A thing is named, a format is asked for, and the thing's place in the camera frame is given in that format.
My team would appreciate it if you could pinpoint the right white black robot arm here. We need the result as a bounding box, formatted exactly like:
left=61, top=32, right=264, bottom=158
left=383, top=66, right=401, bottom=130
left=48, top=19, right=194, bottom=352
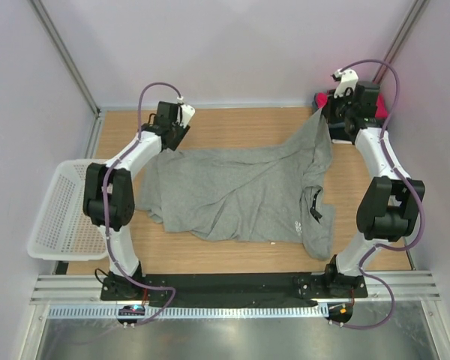
left=320, top=81, right=425, bottom=297

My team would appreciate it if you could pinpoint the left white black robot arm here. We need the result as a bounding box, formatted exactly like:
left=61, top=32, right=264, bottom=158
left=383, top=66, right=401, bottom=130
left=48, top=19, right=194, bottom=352
left=82, top=96, right=195, bottom=300

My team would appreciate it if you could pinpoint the folded pink t shirt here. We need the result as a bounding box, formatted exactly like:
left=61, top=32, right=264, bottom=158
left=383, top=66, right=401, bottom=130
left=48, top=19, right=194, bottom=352
left=312, top=92, right=389, bottom=119

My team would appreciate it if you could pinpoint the folded white t shirt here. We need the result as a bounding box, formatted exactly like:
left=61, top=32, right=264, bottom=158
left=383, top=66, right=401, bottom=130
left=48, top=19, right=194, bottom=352
left=331, top=139, right=354, bottom=146

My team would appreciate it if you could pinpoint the white plastic basket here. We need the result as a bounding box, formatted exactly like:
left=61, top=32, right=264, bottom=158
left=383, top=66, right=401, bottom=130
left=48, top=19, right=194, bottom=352
left=27, top=159, right=107, bottom=262

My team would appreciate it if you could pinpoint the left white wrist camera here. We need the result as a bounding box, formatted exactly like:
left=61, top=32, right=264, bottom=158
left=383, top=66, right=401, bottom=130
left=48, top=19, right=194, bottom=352
left=177, top=96, right=196, bottom=128

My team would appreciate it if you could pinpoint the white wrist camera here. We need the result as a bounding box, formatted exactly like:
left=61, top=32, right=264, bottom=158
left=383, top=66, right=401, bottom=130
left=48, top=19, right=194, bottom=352
left=177, top=96, right=196, bottom=128
left=331, top=69, right=359, bottom=99

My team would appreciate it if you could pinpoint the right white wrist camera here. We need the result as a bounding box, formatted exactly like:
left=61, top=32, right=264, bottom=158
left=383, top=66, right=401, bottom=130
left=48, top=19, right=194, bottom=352
left=331, top=69, right=359, bottom=99

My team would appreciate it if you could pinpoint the right aluminium corner post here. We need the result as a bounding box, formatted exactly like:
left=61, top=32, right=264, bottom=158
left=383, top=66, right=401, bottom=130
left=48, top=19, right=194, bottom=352
left=383, top=0, right=431, bottom=65

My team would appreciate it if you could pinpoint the aluminium corner post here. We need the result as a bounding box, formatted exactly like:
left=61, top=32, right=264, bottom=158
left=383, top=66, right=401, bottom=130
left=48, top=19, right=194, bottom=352
left=383, top=0, right=431, bottom=65
left=28, top=0, right=101, bottom=118

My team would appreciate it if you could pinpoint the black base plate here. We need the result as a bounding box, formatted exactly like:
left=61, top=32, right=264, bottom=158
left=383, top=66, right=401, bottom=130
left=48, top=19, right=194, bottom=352
left=94, top=269, right=368, bottom=323

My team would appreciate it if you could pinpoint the left aluminium corner post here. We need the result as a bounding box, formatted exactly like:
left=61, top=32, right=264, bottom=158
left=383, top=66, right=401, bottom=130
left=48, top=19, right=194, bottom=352
left=28, top=0, right=101, bottom=118

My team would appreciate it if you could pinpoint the aluminium rail frame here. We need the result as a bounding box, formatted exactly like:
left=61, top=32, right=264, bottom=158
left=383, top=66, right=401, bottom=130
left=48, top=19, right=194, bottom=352
left=31, top=271, right=441, bottom=304

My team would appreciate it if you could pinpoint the slotted cable duct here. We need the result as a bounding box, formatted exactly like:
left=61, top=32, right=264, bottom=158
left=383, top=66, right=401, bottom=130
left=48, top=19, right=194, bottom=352
left=47, top=304, right=329, bottom=321

